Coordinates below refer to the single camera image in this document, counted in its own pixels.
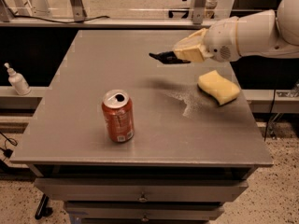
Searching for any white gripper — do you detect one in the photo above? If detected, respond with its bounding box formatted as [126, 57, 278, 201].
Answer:
[173, 17, 240, 63]

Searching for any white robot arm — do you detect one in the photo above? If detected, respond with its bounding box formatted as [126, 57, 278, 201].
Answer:
[173, 0, 299, 63]

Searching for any red coke can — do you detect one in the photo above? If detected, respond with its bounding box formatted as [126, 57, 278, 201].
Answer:
[102, 90, 135, 143]

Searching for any yellow sponge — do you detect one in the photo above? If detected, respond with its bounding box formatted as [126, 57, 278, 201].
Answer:
[197, 70, 240, 105]

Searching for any white pump bottle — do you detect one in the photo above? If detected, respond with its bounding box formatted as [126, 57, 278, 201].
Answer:
[4, 63, 31, 95]

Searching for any grey lower drawer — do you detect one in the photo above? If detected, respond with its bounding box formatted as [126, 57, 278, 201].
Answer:
[64, 202, 224, 221]

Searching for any grey drawer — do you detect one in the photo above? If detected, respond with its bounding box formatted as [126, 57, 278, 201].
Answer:
[35, 178, 249, 203]
[64, 202, 224, 221]

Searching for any grey top drawer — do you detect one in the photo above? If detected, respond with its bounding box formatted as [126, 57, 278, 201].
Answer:
[35, 178, 249, 203]

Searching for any black cabinet leg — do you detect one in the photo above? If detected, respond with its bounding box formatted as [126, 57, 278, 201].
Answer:
[35, 195, 53, 220]

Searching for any black cable on ledge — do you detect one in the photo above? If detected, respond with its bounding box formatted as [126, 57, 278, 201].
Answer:
[8, 9, 110, 24]

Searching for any black plug and cable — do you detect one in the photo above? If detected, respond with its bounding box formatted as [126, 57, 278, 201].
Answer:
[0, 131, 19, 160]

